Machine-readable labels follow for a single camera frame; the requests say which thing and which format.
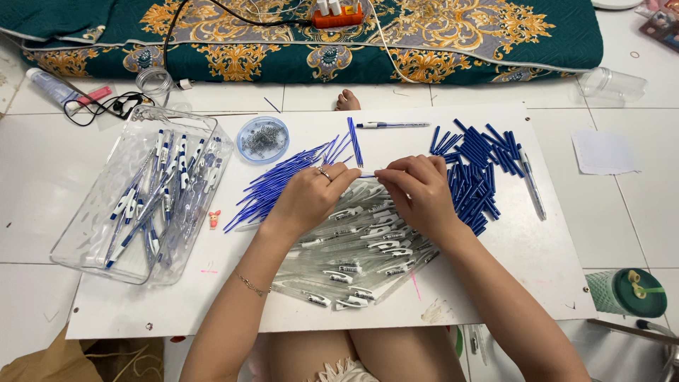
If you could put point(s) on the person's left hand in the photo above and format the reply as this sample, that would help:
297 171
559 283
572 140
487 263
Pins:
307 199

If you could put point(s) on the small pink figurine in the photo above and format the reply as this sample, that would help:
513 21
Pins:
214 218

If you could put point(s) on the white paper sheet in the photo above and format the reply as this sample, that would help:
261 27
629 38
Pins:
604 153

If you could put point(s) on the person's legs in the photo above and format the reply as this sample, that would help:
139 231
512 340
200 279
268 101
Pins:
382 353

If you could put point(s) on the pile of clear pen barrels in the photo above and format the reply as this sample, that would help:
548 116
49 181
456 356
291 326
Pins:
360 254

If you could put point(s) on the clear round jar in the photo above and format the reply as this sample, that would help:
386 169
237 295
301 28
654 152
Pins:
154 82

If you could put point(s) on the green lidded cup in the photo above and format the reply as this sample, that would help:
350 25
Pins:
631 293

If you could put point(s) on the assembled blue white pen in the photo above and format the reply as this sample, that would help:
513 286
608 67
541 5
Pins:
533 183
392 125

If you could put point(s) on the clear plastic bottle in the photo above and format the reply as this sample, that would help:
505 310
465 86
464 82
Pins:
612 84

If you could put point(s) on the metal utensil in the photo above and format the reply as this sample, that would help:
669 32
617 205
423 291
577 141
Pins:
666 345

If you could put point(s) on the loose blue refill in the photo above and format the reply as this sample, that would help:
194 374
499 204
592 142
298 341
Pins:
272 105

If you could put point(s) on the clear plastic tray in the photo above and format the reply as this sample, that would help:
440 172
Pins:
90 238

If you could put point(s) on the white work board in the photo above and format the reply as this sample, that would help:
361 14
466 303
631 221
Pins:
530 265

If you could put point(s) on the heap of assembled pens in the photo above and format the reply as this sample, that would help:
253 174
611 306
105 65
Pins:
164 185

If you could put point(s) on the heap of colourful packets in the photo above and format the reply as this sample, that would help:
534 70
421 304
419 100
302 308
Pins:
663 24

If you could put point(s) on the pink tube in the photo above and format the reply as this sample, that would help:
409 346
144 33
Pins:
95 96

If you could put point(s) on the heap of small metal springs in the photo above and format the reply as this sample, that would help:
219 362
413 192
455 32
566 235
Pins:
262 140

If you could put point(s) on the wooden stick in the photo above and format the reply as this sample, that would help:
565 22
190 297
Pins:
631 330

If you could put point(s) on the green gold patterned quilt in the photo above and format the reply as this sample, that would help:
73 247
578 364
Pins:
451 47

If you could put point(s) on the small white plug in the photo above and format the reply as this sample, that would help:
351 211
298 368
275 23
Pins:
185 84

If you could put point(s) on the white squeeze tube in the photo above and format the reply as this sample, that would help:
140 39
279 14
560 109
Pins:
50 86

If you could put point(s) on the clear pen under board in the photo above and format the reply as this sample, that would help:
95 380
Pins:
477 345

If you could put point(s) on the white plug adapters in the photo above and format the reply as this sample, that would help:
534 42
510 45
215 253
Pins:
330 7

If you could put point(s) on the round blue lid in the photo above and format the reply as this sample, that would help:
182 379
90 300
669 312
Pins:
263 140

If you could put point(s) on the person's right hand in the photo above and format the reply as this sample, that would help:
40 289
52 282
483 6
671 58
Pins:
424 199

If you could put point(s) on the pile of blue refills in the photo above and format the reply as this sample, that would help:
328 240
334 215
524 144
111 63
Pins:
276 183

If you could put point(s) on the person's foot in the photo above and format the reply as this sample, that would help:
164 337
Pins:
348 101

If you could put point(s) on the white frayed shorts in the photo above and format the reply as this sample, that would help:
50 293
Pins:
342 370

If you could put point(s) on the orange power strip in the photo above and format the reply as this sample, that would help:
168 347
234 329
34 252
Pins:
337 17

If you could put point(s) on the white plate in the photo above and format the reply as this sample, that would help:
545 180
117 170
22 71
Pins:
615 3

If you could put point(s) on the black earphones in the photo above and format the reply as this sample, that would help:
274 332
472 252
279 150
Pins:
114 105

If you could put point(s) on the pile of blue grip sleeves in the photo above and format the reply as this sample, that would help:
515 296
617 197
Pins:
475 170

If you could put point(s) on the brown paper bag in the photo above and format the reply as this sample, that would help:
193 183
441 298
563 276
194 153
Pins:
63 361

